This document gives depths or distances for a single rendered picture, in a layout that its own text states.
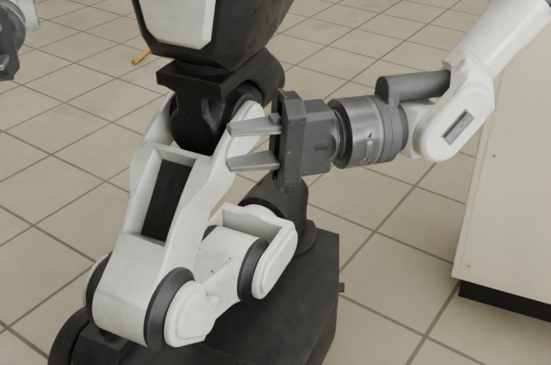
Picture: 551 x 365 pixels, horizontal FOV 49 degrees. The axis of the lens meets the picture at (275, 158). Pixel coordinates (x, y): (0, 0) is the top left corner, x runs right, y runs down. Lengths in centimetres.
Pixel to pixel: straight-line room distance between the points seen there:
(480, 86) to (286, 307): 84
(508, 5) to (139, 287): 69
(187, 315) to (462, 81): 58
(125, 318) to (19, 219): 114
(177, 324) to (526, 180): 86
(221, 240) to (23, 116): 156
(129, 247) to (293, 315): 52
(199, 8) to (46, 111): 186
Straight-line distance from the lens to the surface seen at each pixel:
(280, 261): 140
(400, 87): 76
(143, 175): 107
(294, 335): 141
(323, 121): 71
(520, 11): 82
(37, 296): 184
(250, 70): 110
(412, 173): 224
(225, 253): 132
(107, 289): 107
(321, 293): 150
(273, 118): 71
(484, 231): 160
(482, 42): 81
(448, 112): 76
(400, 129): 75
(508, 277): 168
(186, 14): 96
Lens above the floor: 123
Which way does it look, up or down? 33 degrees down
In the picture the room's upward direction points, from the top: straight up
